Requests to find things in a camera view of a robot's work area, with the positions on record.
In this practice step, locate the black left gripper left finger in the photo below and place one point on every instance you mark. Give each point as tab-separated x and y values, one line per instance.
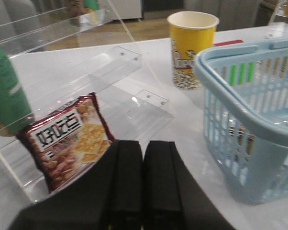
124	211

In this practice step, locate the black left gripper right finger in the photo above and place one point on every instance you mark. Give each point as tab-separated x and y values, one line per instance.
162	210

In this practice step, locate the light blue plastic basket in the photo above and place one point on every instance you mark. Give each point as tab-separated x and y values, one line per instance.
246	115

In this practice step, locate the maroon cracker snack bag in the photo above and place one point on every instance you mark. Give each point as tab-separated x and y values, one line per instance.
67	141

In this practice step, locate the green cartoon snack bag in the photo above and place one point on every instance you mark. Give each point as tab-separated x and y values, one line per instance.
15	111

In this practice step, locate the yellow popcorn paper cup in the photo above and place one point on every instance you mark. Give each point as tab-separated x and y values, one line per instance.
190	32

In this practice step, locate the clear acrylic left shelf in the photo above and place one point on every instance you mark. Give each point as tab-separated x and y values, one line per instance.
55	79

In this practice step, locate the clear acrylic shelf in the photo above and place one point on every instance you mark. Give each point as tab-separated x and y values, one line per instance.
55	79
278	22

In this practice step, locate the white cabinet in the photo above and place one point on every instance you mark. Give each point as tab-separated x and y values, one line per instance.
124	9

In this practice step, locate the clear acrylic right shelf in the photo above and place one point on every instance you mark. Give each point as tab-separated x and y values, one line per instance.
278	22

